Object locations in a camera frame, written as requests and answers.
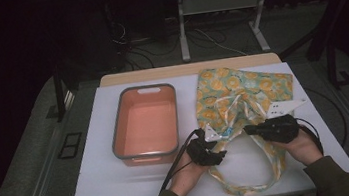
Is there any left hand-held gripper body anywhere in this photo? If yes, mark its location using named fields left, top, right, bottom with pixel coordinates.
left=182, top=121, right=229, bottom=170

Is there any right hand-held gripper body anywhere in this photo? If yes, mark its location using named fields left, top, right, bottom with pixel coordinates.
left=250, top=96, right=313, bottom=148

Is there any blue white toothpaste tube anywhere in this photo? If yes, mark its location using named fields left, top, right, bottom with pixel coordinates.
left=224, top=126, right=236, bottom=139

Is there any orange print tote bag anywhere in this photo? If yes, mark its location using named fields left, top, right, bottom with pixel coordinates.
left=190, top=58, right=309, bottom=196

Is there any pink basin with grey rim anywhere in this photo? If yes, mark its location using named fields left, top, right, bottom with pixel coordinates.
left=104, top=81, right=185, bottom=171

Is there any person's left hand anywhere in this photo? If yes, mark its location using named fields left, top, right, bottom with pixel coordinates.
left=163, top=147, right=215, bottom=196

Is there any black metal stand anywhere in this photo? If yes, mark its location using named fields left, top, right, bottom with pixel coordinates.
left=322, top=39, right=349, bottom=92
left=41, top=61, right=81, bottom=126

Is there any black floor socket plate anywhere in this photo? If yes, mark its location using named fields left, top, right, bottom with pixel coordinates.
left=54, top=131, right=86, bottom=161

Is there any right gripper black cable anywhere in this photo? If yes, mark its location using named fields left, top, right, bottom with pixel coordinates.
left=294, top=113, right=326, bottom=159

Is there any thin black floor cable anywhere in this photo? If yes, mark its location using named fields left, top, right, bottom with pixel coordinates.
left=304, top=82, right=349, bottom=152

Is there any bundle of floor cables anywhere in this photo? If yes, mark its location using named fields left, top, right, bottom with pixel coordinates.
left=107, top=4, right=261, bottom=74

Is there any grey metal table frame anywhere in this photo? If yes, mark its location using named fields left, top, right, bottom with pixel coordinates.
left=174, top=0, right=280, bottom=64

